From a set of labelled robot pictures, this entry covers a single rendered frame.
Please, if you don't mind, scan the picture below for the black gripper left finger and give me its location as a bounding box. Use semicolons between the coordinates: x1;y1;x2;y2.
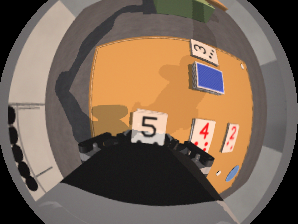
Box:
78;129;132;164

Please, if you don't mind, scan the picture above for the blue round disc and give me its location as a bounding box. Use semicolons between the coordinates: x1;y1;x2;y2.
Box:
226;165;239;182

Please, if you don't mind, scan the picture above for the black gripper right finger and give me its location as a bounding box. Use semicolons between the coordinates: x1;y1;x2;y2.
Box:
163;133;215;177

